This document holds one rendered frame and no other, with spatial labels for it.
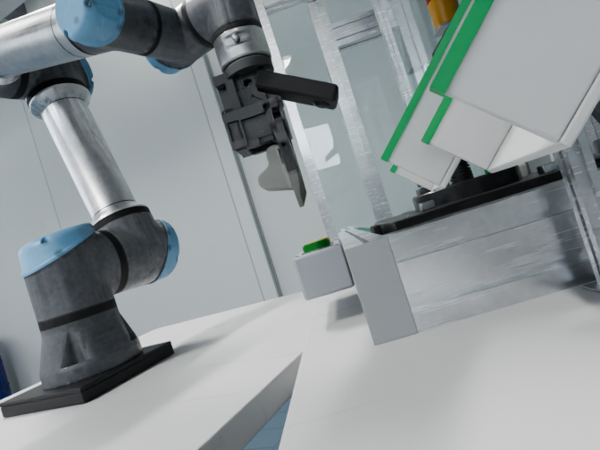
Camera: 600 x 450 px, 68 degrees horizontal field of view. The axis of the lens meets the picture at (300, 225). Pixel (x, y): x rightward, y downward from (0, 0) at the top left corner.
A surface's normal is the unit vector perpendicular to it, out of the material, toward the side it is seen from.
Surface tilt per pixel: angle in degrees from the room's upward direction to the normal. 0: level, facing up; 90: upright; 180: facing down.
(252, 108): 90
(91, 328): 73
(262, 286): 90
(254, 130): 90
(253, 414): 90
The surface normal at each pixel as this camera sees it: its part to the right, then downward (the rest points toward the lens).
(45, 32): -0.50, 0.36
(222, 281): -0.40, 0.11
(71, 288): 0.43, -0.15
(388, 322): -0.08, 0.00
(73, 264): 0.63, -0.21
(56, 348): -0.28, -0.25
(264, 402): 0.87, -0.29
